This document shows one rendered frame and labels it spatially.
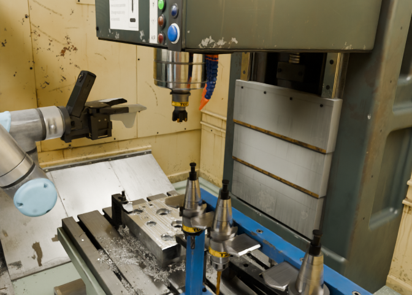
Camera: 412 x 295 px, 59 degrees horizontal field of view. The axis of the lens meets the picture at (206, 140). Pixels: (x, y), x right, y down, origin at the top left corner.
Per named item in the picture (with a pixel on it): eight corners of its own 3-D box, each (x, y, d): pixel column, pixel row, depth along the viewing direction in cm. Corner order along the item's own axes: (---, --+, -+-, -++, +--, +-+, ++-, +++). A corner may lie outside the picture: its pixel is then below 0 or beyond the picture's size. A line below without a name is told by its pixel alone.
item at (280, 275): (279, 295, 58) (279, 291, 58) (256, 276, 62) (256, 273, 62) (307, 279, 62) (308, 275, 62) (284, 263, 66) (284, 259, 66)
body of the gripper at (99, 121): (101, 129, 98) (56, 137, 90) (99, 97, 95) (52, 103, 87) (114, 136, 92) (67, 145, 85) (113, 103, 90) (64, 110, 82)
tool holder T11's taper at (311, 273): (328, 288, 58) (334, 251, 56) (316, 302, 55) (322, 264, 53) (302, 275, 61) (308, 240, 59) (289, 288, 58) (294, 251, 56)
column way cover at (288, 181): (312, 243, 129) (333, 100, 114) (227, 192, 165) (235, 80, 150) (320, 238, 132) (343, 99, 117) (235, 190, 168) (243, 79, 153)
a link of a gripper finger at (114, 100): (119, 116, 105) (97, 123, 97) (118, 95, 103) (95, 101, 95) (128, 117, 104) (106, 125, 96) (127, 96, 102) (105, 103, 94)
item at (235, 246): (234, 260, 67) (235, 256, 67) (217, 246, 71) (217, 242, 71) (262, 248, 71) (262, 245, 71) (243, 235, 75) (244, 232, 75)
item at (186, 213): (211, 217, 83) (211, 207, 82) (187, 224, 80) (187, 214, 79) (197, 205, 88) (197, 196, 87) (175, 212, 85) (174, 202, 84)
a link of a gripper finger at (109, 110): (127, 110, 94) (92, 112, 91) (127, 103, 93) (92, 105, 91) (129, 114, 90) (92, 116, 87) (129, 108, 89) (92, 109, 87)
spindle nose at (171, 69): (217, 88, 104) (221, 45, 101) (168, 91, 96) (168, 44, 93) (190, 80, 117) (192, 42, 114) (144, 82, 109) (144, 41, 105)
